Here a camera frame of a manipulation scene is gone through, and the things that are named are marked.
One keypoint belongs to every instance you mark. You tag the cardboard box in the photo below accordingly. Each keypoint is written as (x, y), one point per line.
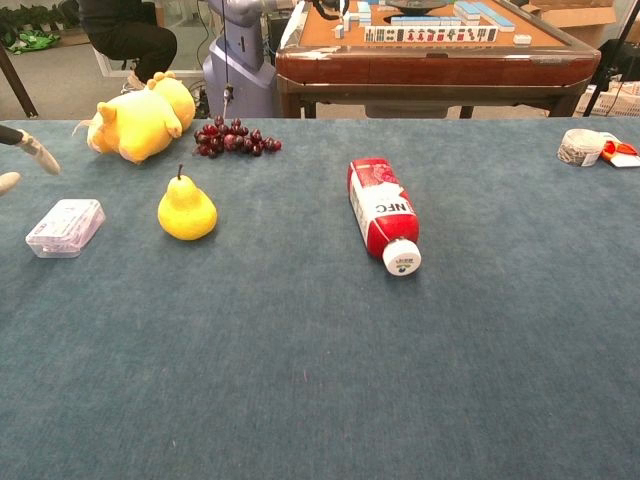
(575, 20)

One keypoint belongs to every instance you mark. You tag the white plastic packet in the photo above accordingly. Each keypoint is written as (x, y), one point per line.
(65, 227)

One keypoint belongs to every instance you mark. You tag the single white mahjong tile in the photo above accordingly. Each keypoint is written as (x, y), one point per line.
(522, 40)

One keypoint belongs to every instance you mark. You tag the brown mahjong table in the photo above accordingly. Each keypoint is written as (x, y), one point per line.
(430, 67)

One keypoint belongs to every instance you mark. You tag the seated person in black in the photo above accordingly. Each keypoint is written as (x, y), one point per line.
(135, 40)

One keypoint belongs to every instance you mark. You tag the dark red grape bunch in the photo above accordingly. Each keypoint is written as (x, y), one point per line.
(232, 140)

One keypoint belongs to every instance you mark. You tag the yellow pear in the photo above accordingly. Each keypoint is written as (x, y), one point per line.
(187, 212)

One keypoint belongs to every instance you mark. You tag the white card with red ribbon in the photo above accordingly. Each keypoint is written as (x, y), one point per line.
(625, 155)

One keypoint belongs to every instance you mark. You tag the row of face-up mahjong tiles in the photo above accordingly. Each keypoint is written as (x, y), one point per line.
(430, 35)

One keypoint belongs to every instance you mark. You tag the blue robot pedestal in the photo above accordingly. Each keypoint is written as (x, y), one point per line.
(240, 65)

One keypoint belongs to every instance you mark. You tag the round clear clip container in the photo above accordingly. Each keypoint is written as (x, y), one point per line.
(580, 147)

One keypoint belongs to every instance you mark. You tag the yellow plush duck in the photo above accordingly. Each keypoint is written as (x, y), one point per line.
(137, 122)

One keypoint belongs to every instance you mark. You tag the white plastic crate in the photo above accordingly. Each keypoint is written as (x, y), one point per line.
(617, 102)

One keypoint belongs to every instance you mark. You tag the red NFC juice bottle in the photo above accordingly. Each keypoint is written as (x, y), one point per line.
(382, 210)

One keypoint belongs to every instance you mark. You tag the black tripod stand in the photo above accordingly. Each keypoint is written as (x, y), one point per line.
(607, 65)

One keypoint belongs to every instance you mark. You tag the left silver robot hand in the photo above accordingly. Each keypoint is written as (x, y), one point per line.
(37, 152)

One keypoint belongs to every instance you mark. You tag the green bag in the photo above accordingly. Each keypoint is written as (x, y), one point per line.
(32, 40)

